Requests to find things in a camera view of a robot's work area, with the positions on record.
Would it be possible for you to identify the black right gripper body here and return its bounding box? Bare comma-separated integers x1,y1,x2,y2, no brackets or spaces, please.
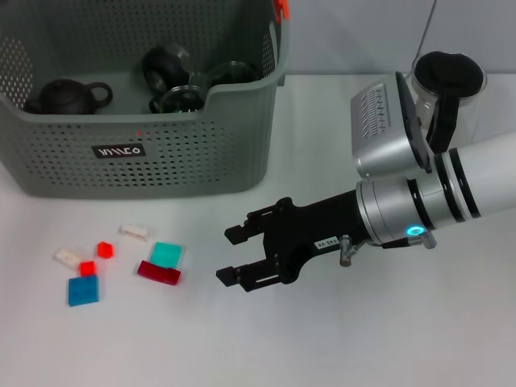
261,191,370,283

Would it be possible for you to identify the glass teacup with black base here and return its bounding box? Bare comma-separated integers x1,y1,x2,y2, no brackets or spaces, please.
209,61,261,88
142,45,211,93
148,84,206,115

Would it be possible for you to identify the blue building brick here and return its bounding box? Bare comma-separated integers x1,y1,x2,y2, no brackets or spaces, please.
67,275,101,307

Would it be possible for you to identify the white building brick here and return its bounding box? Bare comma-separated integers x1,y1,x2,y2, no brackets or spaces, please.
54,246,86,270
118,223,153,242

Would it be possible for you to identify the grey-green perforated storage bin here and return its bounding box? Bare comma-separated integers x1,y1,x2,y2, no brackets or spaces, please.
0,0,291,202

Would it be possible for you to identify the teal building brick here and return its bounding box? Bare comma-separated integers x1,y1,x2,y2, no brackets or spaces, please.
149,240,183,269

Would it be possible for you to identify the dark red brick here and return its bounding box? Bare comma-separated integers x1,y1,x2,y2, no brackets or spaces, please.
136,260,181,286

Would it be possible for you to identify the dark clay teapot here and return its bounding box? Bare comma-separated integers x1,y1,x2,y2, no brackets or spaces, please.
23,79,114,115

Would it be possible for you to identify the right gripper cable with plug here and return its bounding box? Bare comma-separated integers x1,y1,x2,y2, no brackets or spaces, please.
338,235,408,267

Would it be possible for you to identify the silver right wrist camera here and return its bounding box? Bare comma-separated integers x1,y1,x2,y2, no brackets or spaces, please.
349,71,433,181

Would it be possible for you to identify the thin grey wall cable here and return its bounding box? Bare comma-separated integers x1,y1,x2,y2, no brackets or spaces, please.
417,0,439,56

